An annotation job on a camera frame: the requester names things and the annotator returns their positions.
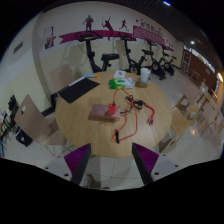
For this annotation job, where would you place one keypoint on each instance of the red charger block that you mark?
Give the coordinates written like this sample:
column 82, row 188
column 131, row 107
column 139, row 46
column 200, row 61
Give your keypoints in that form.
column 111, row 109

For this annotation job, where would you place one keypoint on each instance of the pink power strip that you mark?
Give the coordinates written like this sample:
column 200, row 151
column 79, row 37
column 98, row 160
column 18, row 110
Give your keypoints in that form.
column 98, row 113

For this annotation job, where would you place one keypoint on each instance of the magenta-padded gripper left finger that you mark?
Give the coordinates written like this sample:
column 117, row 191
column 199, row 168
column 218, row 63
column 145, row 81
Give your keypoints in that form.
column 75, row 163

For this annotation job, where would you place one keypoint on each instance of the blue and orange marker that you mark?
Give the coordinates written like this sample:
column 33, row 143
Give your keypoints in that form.
column 90, row 76

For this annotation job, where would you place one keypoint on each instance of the wooden chair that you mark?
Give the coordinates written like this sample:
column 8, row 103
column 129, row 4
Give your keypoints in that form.
column 178, row 125
column 31, row 121
column 61, row 78

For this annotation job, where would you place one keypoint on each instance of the round wall lamp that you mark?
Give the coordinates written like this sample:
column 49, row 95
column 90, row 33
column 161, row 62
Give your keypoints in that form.
column 220, row 77

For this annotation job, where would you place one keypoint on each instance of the group of tables and chairs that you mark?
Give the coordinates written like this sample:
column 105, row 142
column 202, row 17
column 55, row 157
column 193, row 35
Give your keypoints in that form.
column 206, row 106

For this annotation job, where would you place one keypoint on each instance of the green wet wipes pack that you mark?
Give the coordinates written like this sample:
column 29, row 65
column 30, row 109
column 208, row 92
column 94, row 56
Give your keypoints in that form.
column 120, row 83

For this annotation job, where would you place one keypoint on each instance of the wall posters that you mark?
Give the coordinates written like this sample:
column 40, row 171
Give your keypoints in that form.
column 49, row 37

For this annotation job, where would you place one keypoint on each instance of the black desk mat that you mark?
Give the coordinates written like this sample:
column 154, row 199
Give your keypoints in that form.
column 78, row 90

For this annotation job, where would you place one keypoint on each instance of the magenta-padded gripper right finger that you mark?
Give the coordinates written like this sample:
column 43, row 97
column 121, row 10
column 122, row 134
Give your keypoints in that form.
column 148, row 163

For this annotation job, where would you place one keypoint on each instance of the white cup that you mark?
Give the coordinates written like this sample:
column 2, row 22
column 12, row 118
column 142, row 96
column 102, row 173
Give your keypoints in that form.
column 145, row 75

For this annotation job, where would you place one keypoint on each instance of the black bag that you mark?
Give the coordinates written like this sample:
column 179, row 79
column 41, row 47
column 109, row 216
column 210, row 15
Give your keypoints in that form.
column 24, row 137

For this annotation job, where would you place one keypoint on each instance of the row of black exercise bikes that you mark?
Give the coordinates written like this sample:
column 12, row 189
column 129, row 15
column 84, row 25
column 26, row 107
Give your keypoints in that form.
column 95, row 61

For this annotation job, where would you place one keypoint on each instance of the small white box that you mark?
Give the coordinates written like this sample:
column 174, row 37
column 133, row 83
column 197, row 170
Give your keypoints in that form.
column 119, row 74

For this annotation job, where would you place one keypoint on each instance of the round wooden coaster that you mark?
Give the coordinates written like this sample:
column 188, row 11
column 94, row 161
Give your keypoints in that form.
column 140, row 84

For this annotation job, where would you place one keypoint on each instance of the dark wall sign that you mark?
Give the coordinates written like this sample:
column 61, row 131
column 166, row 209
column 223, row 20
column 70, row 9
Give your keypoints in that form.
column 18, row 47

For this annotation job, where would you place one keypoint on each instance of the magenta sports wall banner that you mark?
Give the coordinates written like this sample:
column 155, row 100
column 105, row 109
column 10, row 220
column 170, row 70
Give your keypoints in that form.
column 100, row 34

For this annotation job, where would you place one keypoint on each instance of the ceiling lights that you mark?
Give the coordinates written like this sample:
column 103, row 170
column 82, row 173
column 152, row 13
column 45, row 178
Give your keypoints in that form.
column 166, row 3

